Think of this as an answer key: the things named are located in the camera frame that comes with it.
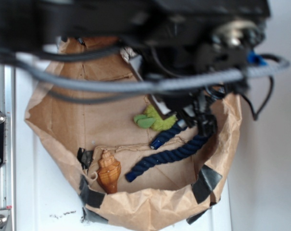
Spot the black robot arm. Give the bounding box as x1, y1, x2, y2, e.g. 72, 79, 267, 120
0, 0, 270, 130

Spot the aluminium frame rail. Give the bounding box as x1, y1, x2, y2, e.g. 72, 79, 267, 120
0, 65, 16, 231

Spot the brown paper bag bin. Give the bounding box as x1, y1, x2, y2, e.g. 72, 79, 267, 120
24, 36, 243, 229

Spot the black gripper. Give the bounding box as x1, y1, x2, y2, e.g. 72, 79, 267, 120
119, 14, 266, 128

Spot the silver corner bracket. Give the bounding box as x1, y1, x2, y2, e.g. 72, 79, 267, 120
0, 209, 12, 231

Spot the grey braided cable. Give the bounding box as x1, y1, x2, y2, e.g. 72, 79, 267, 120
0, 53, 291, 95

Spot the dark blue twisted rope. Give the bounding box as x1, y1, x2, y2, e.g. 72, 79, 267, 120
125, 122, 210, 183

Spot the orange conch seashell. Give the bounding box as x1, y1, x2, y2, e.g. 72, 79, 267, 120
97, 150, 121, 194

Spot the green plush frog toy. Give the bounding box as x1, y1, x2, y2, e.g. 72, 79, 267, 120
133, 104, 177, 131

